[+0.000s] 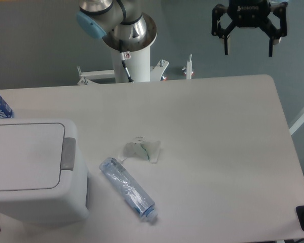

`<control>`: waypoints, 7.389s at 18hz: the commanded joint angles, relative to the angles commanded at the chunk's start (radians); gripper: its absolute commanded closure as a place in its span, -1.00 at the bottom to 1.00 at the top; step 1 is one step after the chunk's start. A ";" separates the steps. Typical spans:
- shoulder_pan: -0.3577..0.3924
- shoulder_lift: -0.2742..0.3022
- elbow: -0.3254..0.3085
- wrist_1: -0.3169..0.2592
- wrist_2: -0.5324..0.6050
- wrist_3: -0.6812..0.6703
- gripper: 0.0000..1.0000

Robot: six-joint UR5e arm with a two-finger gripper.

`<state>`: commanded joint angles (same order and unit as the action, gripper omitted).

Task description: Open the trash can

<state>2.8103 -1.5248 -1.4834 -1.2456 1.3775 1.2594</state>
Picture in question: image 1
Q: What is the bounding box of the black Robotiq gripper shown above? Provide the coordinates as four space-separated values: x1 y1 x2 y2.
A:
211 0 288 57

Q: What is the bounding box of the white trash can body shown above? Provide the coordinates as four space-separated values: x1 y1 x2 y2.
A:
0 118 90 223

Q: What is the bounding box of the white trash can lid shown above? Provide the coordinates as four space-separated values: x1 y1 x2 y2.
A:
0 123 64 191

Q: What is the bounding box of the crumpled white plastic wrapper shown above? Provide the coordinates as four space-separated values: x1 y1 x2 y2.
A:
118 136 161 164

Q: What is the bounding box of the clear empty plastic bottle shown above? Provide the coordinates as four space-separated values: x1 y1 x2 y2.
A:
99 157 158 223

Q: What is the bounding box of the grey lid push button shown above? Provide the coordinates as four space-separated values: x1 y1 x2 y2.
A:
61 137 76 171

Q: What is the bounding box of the white pedestal rear foot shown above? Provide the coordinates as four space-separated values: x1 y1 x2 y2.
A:
182 54 194 79

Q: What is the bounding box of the white pedestal foot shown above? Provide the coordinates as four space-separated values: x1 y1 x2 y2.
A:
182 54 194 79
77 66 115 86
150 59 169 82

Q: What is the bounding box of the white pedestal right foot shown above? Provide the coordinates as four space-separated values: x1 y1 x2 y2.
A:
150 59 169 82

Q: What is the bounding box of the white frame at right edge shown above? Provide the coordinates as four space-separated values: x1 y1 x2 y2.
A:
289 107 304 136

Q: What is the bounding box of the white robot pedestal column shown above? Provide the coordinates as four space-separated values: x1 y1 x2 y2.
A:
101 13 158 83

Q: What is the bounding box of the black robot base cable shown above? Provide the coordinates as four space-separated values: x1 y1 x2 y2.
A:
118 39 135 84

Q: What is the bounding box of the white pedestal left foot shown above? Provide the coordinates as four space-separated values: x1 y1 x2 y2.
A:
77 66 115 86

